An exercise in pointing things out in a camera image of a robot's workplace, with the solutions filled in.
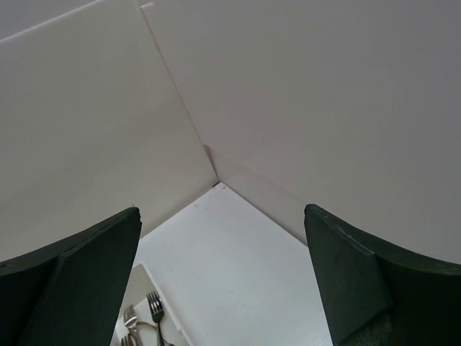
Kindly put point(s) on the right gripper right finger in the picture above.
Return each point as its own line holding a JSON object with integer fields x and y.
{"x": 377, "y": 293}

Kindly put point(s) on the silver fork black handle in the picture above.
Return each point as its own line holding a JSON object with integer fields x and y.
{"x": 157, "y": 314}

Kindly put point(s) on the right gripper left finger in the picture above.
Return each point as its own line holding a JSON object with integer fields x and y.
{"x": 70, "y": 292}

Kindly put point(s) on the copper fork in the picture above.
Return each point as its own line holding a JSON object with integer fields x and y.
{"x": 126, "y": 341}

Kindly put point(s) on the white right container bin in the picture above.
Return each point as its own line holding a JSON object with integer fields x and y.
{"x": 144, "y": 317}

